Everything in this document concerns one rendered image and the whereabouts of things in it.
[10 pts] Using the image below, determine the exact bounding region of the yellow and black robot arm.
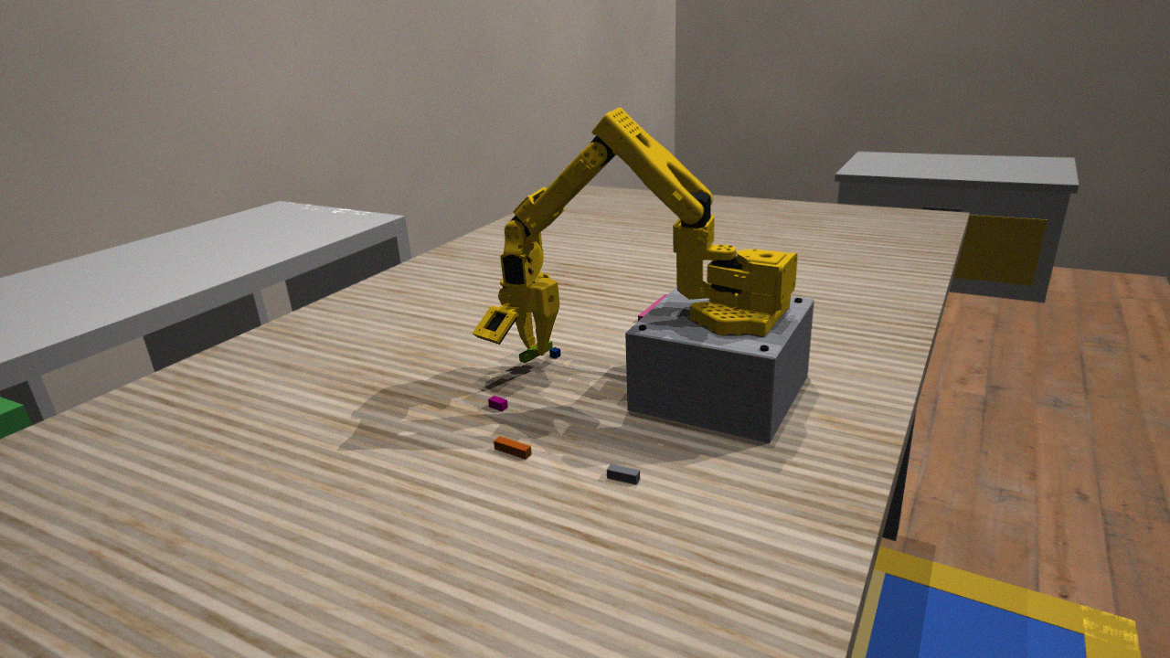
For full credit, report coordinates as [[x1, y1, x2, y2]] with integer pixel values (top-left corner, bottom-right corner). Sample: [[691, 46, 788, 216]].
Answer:
[[500, 108, 791, 336]]

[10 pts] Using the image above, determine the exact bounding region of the lime green rod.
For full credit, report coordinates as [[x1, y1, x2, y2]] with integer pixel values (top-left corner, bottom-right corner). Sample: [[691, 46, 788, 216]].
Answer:
[[519, 341, 553, 363]]

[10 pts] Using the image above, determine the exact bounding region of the orange rectangular rod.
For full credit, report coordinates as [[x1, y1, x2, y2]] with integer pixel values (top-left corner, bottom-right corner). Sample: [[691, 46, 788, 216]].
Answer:
[[494, 436, 532, 459]]

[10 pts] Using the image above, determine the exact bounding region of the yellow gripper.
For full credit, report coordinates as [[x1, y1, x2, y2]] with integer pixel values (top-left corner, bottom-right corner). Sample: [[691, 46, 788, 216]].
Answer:
[[473, 270, 559, 356]]

